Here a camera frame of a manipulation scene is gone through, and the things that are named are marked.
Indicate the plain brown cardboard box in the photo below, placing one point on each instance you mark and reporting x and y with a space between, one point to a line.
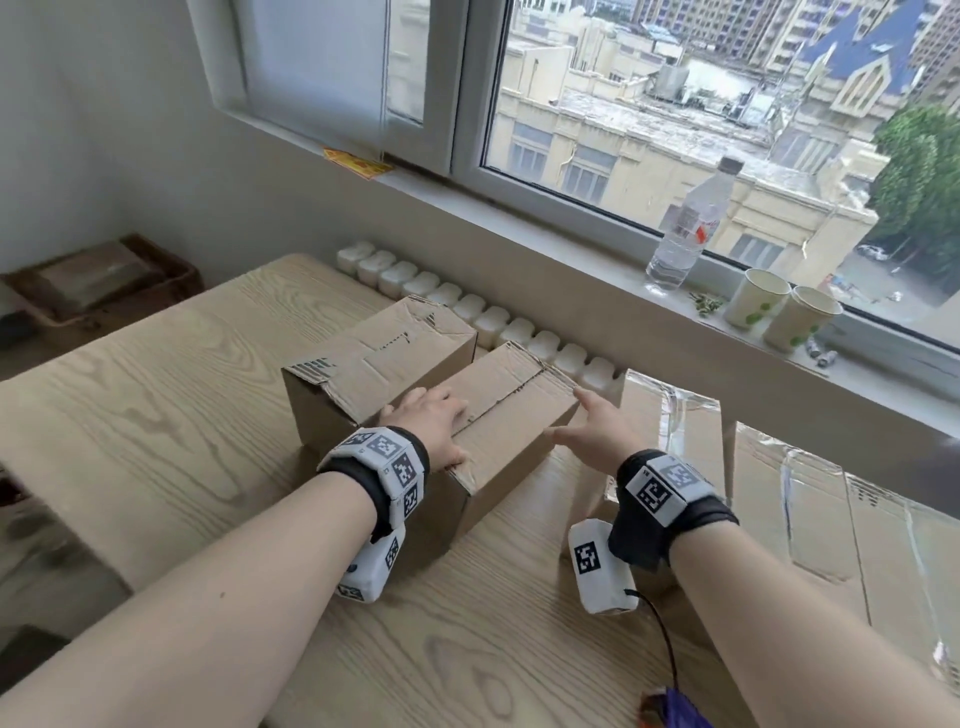
510 420

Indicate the person's right forearm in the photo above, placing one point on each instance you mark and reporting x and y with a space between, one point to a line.
795 622

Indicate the white paper cup green dots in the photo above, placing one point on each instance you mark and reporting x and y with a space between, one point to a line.
756 298
799 319

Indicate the large taped cardboard box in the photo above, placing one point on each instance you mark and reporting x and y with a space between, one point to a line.
825 517

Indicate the pile of green seeds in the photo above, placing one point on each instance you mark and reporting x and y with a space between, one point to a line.
706 303

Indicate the person's right thumb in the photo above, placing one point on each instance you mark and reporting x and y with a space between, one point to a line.
561 436

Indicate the person's right hand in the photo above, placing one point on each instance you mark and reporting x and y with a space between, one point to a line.
600 439

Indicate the brown wooden tray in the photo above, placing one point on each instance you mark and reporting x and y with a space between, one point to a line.
97 289

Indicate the white window frame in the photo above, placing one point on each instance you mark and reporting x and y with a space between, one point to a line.
450 90

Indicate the person's left hand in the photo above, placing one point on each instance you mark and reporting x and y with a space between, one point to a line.
427 420

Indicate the wrist camera with markers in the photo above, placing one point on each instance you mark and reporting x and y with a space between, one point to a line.
660 495
386 465

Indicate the person's left thumb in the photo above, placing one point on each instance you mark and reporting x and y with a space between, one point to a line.
452 454

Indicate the right wrist camera with markers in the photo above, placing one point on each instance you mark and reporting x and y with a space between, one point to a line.
660 495

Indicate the purple object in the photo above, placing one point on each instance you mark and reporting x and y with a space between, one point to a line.
671 709

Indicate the row of white plastic bottles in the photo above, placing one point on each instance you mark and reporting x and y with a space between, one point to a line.
480 319

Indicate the person's left forearm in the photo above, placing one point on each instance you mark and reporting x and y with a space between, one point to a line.
195 592

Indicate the left wrist camera with markers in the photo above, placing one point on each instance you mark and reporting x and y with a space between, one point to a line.
386 465

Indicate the yellow card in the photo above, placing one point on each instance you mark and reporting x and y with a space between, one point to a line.
356 162

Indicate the clear plastic water bottle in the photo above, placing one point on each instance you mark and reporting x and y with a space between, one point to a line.
686 225

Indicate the small grey caps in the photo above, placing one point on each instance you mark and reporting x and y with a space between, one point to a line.
819 352

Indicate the brown cardboard box printed flaps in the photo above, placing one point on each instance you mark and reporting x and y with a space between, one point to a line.
360 375

